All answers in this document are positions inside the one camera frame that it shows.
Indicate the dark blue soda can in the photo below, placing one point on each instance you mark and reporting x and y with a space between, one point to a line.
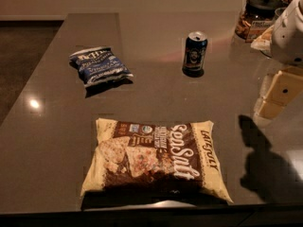
196 44

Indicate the glass jar with black lid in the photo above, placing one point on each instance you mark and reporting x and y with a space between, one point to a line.
255 18

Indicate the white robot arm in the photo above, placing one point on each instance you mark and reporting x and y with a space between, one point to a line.
287 37

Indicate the blue chip bag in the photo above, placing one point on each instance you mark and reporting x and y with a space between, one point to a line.
98 65

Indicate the small snack packet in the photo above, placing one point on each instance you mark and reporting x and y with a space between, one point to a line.
263 42

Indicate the brown and cream chip bag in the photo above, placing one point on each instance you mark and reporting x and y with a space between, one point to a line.
133 156

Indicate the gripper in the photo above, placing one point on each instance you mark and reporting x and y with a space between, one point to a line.
288 40

